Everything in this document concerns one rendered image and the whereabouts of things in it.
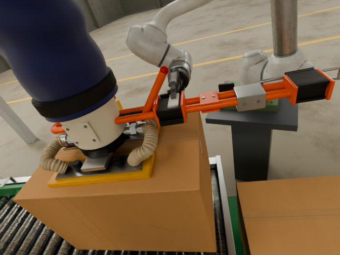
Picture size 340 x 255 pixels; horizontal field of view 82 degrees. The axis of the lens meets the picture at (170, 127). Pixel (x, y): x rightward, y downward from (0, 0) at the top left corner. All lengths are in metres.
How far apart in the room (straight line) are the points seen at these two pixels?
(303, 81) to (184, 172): 0.37
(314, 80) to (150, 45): 0.53
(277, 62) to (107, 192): 0.94
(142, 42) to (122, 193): 0.53
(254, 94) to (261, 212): 0.68
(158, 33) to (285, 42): 0.58
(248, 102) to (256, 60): 0.70
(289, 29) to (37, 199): 1.16
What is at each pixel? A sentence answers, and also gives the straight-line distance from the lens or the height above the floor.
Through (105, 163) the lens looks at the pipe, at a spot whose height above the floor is 1.13.
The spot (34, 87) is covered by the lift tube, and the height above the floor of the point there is 1.38.
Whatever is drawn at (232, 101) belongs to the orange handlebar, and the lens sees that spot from 0.54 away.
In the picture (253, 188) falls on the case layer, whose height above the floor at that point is 0.54.
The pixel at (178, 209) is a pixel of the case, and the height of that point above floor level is 0.99.
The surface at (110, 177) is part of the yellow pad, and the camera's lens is 0.61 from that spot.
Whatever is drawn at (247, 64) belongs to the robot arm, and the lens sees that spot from 1.24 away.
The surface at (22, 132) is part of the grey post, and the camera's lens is 3.73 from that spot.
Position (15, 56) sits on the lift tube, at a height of 1.45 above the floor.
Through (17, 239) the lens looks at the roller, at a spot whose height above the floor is 0.54.
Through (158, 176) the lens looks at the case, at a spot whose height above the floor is 1.08.
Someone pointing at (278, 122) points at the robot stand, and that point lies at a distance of 1.21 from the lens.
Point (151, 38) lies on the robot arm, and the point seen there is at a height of 1.34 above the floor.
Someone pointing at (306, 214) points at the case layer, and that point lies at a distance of 1.13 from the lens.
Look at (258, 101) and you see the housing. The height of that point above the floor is 1.20.
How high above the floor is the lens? 1.50
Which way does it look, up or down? 36 degrees down
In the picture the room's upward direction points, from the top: 18 degrees counter-clockwise
